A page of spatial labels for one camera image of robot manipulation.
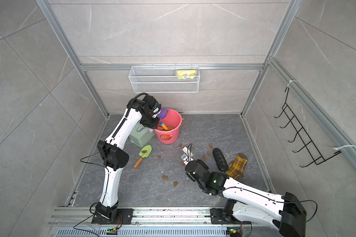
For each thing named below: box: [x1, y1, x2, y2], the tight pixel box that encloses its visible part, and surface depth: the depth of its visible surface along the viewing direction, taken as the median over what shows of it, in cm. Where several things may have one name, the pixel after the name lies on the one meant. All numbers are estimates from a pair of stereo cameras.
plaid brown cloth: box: [225, 152, 249, 180], surface depth 93 cm
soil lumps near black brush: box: [202, 144, 214, 161], surface depth 100 cm
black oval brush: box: [212, 147, 229, 173], surface depth 92 cm
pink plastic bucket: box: [154, 108, 184, 145], surface depth 97 cm
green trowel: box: [132, 145, 153, 170], surface depth 99 cm
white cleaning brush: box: [179, 153, 189, 162], surface depth 67 cm
